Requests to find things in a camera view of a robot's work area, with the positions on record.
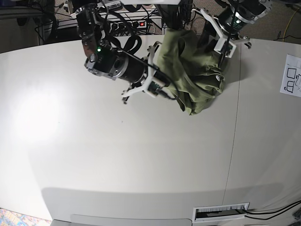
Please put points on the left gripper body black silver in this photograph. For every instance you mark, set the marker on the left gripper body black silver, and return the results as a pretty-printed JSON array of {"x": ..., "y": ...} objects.
[{"x": 227, "y": 24}]

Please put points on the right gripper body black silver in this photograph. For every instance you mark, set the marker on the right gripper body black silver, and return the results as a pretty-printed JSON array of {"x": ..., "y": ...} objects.
[{"x": 139, "y": 73}]

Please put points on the green T-shirt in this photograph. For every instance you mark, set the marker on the green T-shirt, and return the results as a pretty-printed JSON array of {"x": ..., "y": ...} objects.
[{"x": 196, "y": 75}]

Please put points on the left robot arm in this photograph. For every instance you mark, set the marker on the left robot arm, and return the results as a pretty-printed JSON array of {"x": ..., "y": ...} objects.
[{"x": 249, "y": 9}]

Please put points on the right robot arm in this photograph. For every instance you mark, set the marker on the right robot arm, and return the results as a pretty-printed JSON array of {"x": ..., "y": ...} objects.
[{"x": 106, "y": 57}]

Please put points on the black table leg column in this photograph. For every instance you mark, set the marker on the black table leg column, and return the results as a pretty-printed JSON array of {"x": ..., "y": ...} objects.
[{"x": 169, "y": 14}]

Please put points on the grey device boxes with labels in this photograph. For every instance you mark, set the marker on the grey device boxes with labels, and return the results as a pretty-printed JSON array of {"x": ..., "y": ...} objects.
[{"x": 110, "y": 4}]

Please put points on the white instruction paper sheet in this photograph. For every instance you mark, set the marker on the white instruction paper sheet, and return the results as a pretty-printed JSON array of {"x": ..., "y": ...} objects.
[{"x": 291, "y": 81}]

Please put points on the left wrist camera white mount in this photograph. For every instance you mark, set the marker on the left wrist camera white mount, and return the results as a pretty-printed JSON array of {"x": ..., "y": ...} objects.
[{"x": 222, "y": 46}]

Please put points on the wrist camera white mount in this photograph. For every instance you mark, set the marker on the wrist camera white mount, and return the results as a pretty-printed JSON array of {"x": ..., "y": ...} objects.
[
  {"x": 222, "y": 46},
  {"x": 155, "y": 87}
]

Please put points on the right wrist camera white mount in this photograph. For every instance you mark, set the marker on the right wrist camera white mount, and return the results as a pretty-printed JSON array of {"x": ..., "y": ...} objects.
[{"x": 155, "y": 87}]

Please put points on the white cable grommet tray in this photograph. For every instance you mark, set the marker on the white cable grommet tray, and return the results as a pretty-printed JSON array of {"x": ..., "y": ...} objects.
[{"x": 219, "y": 213}]

